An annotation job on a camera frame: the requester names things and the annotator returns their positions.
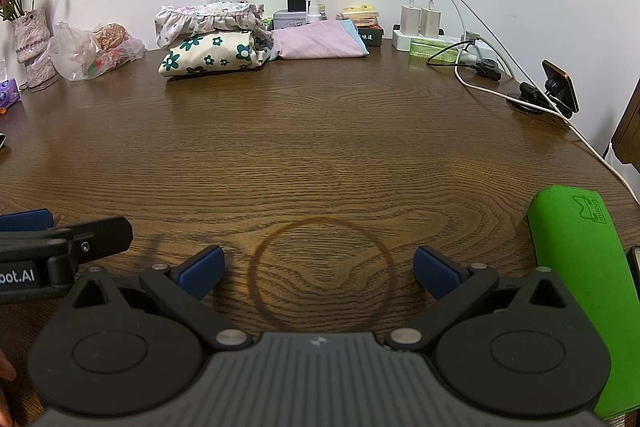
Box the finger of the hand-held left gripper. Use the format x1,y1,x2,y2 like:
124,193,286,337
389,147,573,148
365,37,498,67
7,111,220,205
0,208,71,253
45,216,134,286

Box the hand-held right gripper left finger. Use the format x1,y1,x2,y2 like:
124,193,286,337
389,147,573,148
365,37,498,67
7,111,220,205
72,245,252,351

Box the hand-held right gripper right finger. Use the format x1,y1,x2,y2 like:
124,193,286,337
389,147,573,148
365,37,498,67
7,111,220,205
385,245,571,352

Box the pink and blue cloth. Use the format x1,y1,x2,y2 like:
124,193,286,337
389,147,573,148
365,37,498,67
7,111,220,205
272,19,370,60

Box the purple tissue pack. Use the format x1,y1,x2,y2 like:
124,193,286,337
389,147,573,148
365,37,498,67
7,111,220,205
0,78,21,116

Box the bright green case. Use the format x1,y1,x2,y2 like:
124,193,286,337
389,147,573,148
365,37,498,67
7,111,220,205
526,186,640,419

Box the pink and white knitted vase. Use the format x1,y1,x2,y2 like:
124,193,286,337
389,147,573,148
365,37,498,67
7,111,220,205
12,9,56,88

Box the clear plastic bag of snacks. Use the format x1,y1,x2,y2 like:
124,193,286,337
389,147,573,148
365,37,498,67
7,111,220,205
47,21,146,82

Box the cream cloth with green flowers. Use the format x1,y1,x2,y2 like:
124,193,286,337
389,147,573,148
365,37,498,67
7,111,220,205
158,30,274,78

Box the white power strip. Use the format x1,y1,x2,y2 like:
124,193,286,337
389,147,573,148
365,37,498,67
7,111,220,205
392,29,494,64

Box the dark green box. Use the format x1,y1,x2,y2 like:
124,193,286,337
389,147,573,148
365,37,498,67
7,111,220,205
354,25,385,47

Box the grey tin box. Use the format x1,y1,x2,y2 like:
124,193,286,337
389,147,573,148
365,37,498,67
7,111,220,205
273,9,307,30

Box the yellow snack packets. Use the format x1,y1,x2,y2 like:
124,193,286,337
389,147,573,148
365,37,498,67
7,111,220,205
342,4,380,28

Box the long white cable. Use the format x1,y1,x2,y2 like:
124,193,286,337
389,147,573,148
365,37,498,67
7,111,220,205
454,51,640,204

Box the black cable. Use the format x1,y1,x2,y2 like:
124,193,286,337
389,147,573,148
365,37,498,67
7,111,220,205
426,39,482,68

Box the black phone holder mount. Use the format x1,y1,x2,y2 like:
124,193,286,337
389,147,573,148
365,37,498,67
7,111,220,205
507,59,581,118

